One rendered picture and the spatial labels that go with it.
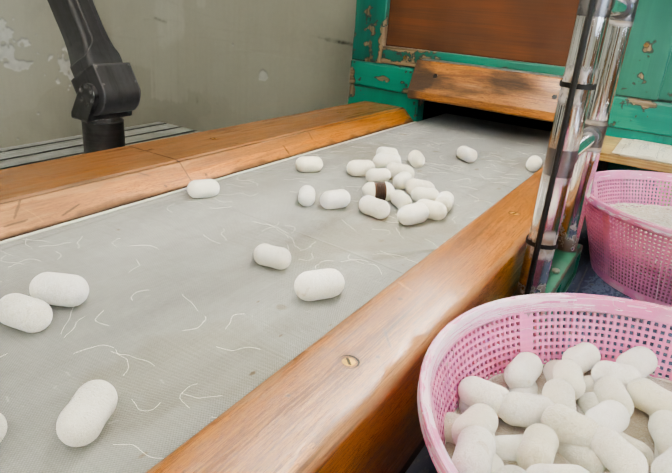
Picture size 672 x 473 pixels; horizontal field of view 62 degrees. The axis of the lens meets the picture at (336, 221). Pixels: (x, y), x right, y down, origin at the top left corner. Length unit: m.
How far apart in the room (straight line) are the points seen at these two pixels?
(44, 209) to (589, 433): 0.46
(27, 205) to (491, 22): 0.81
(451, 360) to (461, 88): 0.74
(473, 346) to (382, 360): 0.08
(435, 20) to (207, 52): 1.47
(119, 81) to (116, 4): 1.92
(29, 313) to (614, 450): 0.33
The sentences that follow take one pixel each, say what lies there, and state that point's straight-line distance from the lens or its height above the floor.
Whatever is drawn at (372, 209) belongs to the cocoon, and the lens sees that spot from 0.58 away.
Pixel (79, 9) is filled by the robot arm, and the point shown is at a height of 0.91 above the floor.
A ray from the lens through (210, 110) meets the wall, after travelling 2.48.
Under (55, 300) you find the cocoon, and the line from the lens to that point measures 0.42.
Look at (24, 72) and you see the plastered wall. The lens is 2.77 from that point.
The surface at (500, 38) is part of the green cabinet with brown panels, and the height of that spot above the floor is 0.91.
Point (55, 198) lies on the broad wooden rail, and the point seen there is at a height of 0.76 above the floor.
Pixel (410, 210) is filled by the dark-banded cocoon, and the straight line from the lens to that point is 0.56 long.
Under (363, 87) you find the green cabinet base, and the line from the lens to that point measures 1.18.
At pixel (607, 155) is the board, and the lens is 0.88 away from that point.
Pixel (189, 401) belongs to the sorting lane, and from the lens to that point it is 0.33.
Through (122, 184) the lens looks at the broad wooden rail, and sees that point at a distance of 0.61.
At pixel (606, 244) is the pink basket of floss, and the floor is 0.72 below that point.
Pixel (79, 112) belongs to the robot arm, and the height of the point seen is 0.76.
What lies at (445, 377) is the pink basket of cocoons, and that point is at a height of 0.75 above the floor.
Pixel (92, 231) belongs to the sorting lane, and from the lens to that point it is 0.54.
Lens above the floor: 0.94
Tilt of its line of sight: 21 degrees down
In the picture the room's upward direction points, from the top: 5 degrees clockwise
